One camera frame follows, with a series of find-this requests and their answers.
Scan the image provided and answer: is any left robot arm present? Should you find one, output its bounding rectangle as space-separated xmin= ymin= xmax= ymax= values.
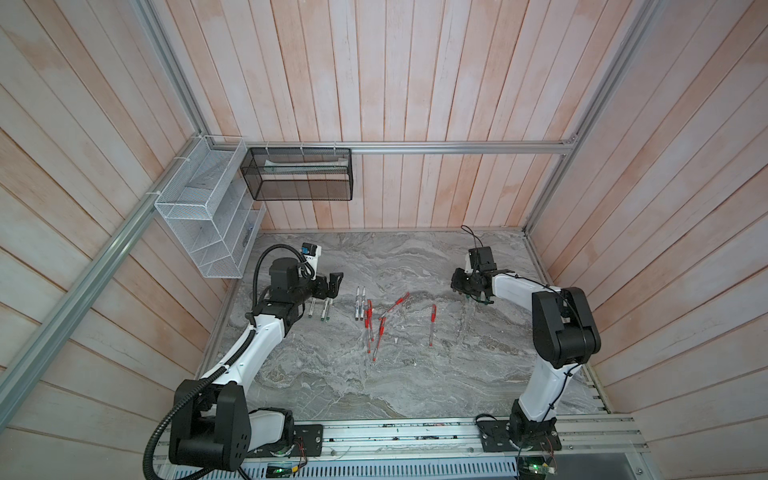
xmin=143 ymin=257 xmax=344 ymax=479

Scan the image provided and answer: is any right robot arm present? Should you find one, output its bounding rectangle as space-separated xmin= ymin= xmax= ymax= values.
xmin=451 ymin=246 xmax=601 ymax=449

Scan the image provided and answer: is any red gel pen long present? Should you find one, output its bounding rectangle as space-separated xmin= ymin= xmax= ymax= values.
xmin=372 ymin=316 xmax=387 ymax=362

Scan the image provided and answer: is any black corrugated cable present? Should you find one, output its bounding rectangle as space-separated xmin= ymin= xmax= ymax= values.
xmin=142 ymin=242 xmax=313 ymax=480

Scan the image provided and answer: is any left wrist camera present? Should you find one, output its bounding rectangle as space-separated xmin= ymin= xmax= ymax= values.
xmin=301 ymin=242 xmax=322 ymax=278

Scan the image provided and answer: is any black wire mesh basket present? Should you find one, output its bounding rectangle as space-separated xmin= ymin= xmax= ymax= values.
xmin=240 ymin=147 xmax=354 ymax=202

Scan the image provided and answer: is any white wire mesh shelf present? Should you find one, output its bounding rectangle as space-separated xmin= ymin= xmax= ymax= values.
xmin=155 ymin=135 xmax=265 ymax=279

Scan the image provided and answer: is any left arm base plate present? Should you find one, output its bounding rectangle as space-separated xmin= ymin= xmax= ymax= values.
xmin=246 ymin=423 xmax=324 ymax=460

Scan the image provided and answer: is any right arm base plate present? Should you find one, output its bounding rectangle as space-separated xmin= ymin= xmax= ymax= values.
xmin=475 ymin=416 xmax=562 ymax=453

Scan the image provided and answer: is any aluminium front rail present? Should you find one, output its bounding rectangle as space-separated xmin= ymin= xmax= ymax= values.
xmin=149 ymin=416 xmax=652 ymax=466

